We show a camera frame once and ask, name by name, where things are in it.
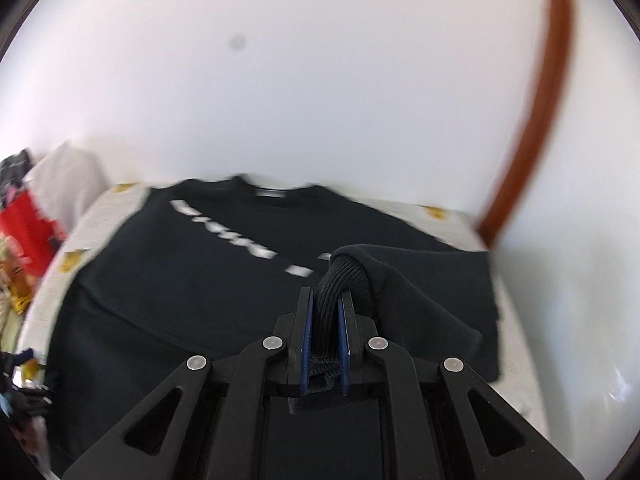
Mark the black sweatshirt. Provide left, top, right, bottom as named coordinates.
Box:
left=46, top=177, right=499, bottom=474

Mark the fruit print tablecloth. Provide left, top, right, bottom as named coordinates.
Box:
left=15, top=183, right=549, bottom=436

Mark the red paper bag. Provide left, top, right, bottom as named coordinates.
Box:
left=1, top=191, right=66, bottom=278

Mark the white Miniso paper bag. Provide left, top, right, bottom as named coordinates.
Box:
left=25, top=142, right=111, bottom=240

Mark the grey plaid cloth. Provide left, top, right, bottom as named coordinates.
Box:
left=0, top=150, right=34, bottom=208

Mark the brown wooden door frame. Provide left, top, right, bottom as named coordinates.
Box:
left=477, top=0, right=575, bottom=248

